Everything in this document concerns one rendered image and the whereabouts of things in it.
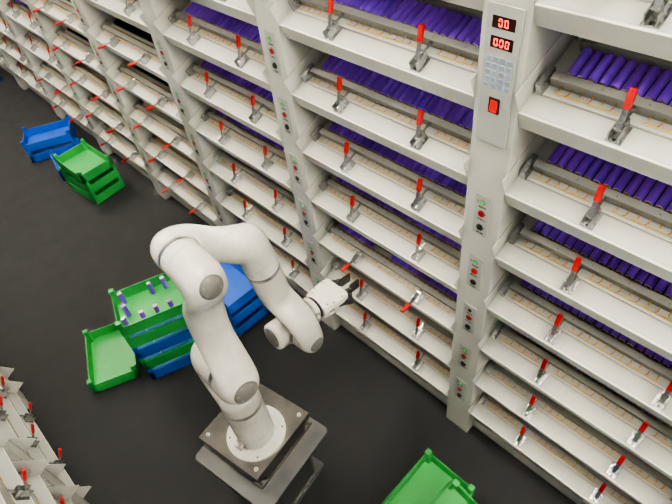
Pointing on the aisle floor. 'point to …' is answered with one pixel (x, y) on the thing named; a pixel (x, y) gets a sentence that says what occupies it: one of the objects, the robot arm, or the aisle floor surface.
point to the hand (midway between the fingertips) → (349, 282)
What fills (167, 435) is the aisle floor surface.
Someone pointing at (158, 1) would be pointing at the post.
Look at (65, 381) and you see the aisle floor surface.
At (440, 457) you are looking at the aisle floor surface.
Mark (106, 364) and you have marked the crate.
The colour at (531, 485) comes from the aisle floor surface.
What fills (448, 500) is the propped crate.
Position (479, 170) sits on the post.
